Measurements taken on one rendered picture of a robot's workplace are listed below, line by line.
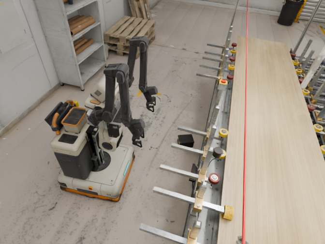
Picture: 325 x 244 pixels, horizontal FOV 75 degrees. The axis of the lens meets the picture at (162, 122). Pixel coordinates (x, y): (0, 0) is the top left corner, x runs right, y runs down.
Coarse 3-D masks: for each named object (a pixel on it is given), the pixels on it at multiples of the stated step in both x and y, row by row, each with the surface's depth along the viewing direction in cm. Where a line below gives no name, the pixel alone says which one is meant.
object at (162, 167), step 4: (160, 168) 165; (164, 168) 164; (168, 168) 163; (172, 168) 163; (176, 168) 164; (172, 172) 164; (176, 172) 162; (180, 172) 161; (184, 172) 162; (188, 172) 162; (188, 176) 161; (192, 176) 160; (196, 176) 160; (212, 184) 159
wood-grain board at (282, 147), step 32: (256, 64) 286; (288, 64) 291; (256, 96) 232; (288, 96) 236; (256, 128) 196; (288, 128) 198; (256, 160) 169; (288, 160) 171; (320, 160) 173; (224, 192) 147; (256, 192) 149; (288, 192) 150; (320, 192) 152; (224, 224) 132; (256, 224) 133; (288, 224) 134; (320, 224) 135
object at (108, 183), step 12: (120, 144) 253; (108, 156) 239; (120, 156) 239; (132, 156) 250; (108, 168) 227; (120, 168) 228; (60, 180) 216; (72, 180) 215; (84, 180) 215; (96, 180) 216; (108, 180) 217; (120, 180) 220; (84, 192) 222; (96, 192) 217; (108, 192) 212; (120, 192) 226
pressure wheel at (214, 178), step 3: (210, 174) 156; (213, 174) 156; (216, 174) 157; (210, 177) 155; (213, 177) 155; (216, 177) 155; (219, 177) 155; (210, 180) 153; (213, 180) 153; (216, 180) 153; (219, 180) 153; (213, 183) 154; (216, 183) 154
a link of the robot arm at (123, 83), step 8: (120, 72) 117; (128, 72) 127; (120, 80) 120; (128, 80) 127; (120, 88) 128; (128, 88) 130; (120, 96) 132; (128, 96) 133; (120, 104) 137; (128, 104) 137; (128, 112) 141; (128, 120) 145
